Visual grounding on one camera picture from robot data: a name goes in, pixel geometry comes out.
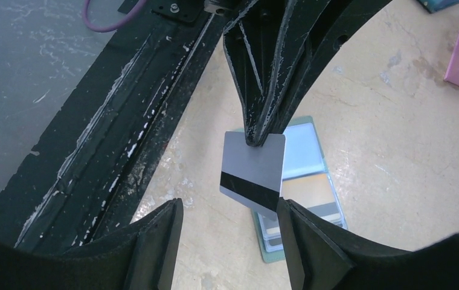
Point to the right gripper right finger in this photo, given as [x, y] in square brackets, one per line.
[320, 255]

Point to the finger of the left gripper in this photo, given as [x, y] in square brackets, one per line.
[268, 45]
[339, 21]

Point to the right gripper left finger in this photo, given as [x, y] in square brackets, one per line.
[141, 255]

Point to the green card holder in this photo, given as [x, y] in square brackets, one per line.
[306, 180]

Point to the dark blue card holder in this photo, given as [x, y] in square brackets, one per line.
[433, 6]

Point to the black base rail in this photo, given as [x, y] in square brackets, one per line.
[67, 191]

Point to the grey card with magnetic stripe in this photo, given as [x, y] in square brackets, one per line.
[253, 176]

